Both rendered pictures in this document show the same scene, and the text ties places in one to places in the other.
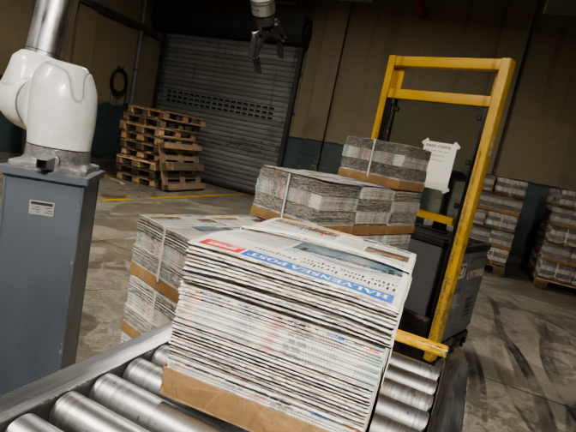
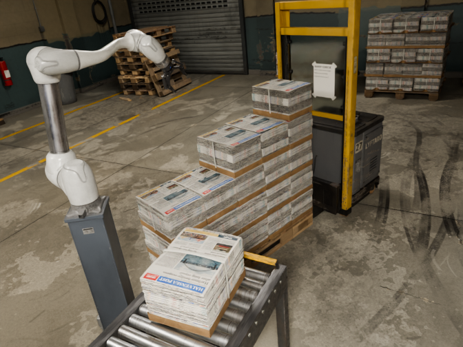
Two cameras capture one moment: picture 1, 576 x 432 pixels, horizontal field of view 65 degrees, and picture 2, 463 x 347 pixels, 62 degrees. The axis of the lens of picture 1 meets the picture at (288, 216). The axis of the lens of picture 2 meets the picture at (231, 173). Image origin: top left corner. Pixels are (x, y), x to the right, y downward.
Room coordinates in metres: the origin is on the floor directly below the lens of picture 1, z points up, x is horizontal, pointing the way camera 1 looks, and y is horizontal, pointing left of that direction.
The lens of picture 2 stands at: (-0.53, -0.45, 2.02)
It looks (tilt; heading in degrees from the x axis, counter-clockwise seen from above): 26 degrees down; 9
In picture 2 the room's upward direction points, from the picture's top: 6 degrees counter-clockwise
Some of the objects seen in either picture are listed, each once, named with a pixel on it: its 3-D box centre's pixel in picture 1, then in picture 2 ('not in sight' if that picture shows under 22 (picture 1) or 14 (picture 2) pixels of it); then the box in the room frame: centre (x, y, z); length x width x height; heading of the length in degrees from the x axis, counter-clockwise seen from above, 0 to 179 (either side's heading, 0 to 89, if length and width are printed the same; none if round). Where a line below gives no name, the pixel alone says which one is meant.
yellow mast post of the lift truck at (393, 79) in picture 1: (368, 191); (285, 104); (3.01, -0.49, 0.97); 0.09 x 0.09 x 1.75; 49
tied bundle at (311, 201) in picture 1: (305, 201); (229, 151); (2.02, -0.06, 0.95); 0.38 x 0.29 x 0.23; 50
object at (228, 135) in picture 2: (313, 175); (229, 135); (2.01, -0.08, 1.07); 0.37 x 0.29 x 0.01; 50
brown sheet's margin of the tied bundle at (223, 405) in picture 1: (274, 390); (187, 310); (0.61, -0.03, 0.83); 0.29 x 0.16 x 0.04; 73
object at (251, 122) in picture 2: (345, 178); (254, 122); (2.25, -0.24, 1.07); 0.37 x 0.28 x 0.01; 48
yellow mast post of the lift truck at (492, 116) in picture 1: (464, 216); (348, 115); (2.58, -0.99, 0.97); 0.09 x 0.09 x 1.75; 49
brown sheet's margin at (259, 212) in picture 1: (302, 219); (230, 162); (2.01, -0.06, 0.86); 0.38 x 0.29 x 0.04; 50
